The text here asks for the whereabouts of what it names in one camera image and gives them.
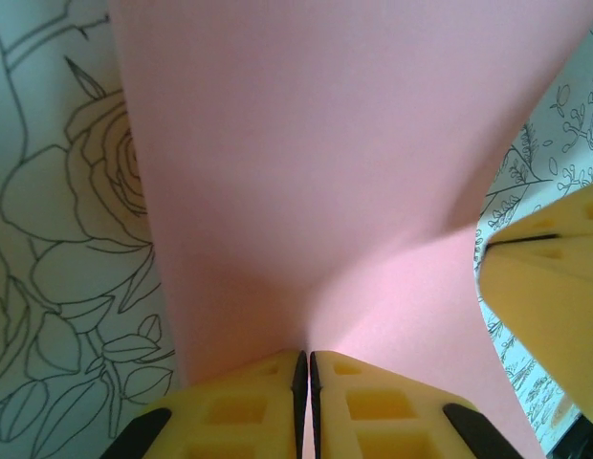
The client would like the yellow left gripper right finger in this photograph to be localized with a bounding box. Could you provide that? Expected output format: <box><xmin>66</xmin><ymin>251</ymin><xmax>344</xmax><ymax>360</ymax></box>
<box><xmin>309</xmin><ymin>350</ymin><xmax>499</xmax><ymax>459</ymax></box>

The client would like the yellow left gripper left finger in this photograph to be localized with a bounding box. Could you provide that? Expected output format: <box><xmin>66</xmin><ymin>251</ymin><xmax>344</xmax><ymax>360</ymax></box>
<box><xmin>99</xmin><ymin>350</ymin><xmax>309</xmax><ymax>459</ymax></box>

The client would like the floral patterned table cover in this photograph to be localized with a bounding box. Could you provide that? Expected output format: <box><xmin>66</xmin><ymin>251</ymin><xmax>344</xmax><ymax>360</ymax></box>
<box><xmin>0</xmin><ymin>0</ymin><xmax>593</xmax><ymax>459</ymax></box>

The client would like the pink cloth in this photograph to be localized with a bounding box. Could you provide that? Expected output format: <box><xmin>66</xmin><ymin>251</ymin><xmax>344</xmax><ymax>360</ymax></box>
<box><xmin>104</xmin><ymin>0</ymin><xmax>593</xmax><ymax>459</ymax></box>

